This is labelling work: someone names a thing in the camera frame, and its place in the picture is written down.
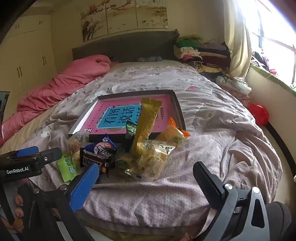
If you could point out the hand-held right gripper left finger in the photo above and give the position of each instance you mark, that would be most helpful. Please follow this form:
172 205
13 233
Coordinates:
85 187

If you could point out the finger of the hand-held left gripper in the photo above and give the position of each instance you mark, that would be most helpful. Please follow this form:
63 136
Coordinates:
26 151
49 155

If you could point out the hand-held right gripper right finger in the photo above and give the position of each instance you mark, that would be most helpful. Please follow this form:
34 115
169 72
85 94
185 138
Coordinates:
205 183

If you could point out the light green cake packet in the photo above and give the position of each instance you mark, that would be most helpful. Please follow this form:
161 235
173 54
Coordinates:
67 169

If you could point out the brown chocolate bar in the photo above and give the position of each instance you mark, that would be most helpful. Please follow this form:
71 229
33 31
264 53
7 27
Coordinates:
94 161

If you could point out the clear yellow snack packet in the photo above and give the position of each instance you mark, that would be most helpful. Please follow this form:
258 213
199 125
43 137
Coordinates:
126 162
155 160
77 143

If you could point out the blue cookie packet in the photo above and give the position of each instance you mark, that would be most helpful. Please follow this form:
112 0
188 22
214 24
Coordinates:
101 146

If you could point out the orange snack packet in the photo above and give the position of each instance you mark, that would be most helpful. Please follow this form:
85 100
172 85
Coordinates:
172 135

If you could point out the small dark green packet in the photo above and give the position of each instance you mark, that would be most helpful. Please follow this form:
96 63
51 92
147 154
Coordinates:
131 131

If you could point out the dark shallow box tray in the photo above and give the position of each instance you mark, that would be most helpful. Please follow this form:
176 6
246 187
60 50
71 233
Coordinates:
180 109

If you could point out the long yellow snack packet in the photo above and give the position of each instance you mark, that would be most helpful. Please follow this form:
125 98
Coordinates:
145 125

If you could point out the person's left hand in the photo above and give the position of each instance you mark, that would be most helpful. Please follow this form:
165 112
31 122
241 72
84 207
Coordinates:
19 213

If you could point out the beige bed sheet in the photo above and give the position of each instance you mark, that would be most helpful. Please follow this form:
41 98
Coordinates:
27 132

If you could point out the dark panel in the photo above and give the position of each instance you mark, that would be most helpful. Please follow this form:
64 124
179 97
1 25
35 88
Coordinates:
4 106

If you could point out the pink quilt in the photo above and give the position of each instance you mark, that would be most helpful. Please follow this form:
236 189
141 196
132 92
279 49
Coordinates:
57 90

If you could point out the pink and blue book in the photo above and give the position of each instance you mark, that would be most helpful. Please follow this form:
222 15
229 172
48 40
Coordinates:
111 115

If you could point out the red plastic bag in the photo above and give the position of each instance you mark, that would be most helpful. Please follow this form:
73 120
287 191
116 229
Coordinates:
258 113

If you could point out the cream wardrobe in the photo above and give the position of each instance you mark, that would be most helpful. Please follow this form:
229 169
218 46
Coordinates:
30 58

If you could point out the white crumpled cloth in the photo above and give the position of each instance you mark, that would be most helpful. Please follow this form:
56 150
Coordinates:
233 84

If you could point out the green patterned sill cover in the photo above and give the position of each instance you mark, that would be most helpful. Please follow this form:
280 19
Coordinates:
277 80

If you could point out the pile of folded clothes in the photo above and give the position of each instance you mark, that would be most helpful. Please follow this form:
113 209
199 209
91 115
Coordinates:
203 55

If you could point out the clothes on window sill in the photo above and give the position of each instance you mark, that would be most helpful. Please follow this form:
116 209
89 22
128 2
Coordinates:
263 62

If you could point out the grey bed headboard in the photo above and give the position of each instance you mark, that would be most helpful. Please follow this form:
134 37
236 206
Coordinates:
129 46

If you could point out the dark patterned cloth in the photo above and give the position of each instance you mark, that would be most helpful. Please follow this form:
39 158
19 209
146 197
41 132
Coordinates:
149 59

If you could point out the cream curtain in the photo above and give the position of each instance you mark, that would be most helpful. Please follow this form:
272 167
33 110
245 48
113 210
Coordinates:
238 41

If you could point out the wall painting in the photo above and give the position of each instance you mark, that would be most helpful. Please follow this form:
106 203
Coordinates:
122 18

